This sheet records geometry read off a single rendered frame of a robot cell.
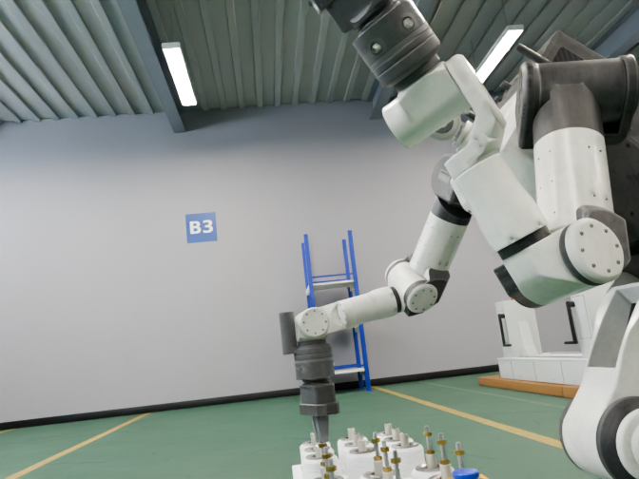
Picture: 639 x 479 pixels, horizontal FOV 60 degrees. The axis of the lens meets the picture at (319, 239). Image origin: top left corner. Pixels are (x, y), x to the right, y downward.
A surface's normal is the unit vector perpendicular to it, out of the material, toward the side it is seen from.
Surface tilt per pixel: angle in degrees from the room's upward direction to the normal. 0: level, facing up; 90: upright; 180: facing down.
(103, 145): 90
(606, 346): 90
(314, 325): 90
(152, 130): 90
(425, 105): 121
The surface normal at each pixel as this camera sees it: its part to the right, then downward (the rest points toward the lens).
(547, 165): -0.93, -0.23
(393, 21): 0.02, 0.20
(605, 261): 0.34, -0.36
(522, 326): 0.06, -0.40
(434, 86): -0.23, 0.37
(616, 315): 0.08, -0.20
